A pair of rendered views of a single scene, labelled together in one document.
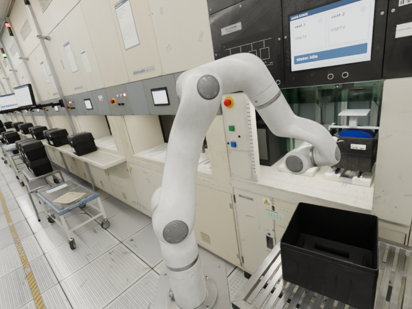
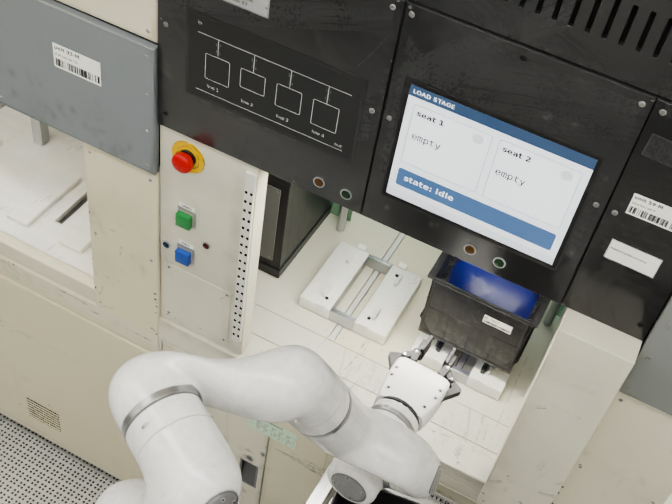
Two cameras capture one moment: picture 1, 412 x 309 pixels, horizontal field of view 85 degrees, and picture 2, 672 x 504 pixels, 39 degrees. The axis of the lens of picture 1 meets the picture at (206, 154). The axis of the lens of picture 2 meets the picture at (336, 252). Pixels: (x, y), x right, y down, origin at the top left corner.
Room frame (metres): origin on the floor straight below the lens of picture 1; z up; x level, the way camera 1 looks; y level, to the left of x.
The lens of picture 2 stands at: (0.05, 0.14, 2.46)
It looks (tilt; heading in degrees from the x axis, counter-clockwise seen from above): 46 degrees down; 333
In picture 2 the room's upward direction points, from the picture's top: 11 degrees clockwise
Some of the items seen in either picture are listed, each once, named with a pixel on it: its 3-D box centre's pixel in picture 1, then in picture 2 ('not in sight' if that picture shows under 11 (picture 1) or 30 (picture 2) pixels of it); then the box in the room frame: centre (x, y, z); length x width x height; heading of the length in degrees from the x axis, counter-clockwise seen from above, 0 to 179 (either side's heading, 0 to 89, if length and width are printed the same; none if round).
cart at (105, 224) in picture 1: (73, 208); not in sight; (2.50, 1.73, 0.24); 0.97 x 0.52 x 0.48; 46
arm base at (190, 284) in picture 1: (186, 277); not in sight; (0.62, 0.14, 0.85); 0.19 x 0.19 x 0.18
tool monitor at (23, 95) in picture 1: (40, 97); not in sight; (3.25, 2.09, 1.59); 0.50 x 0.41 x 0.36; 133
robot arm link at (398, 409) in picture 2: not in sight; (391, 420); (0.78, -0.40, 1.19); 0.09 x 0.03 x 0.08; 40
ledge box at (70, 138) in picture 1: (81, 143); not in sight; (2.99, 1.63, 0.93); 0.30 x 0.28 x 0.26; 41
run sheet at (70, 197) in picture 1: (68, 197); not in sight; (2.35, 1.63, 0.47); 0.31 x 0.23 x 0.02; 65
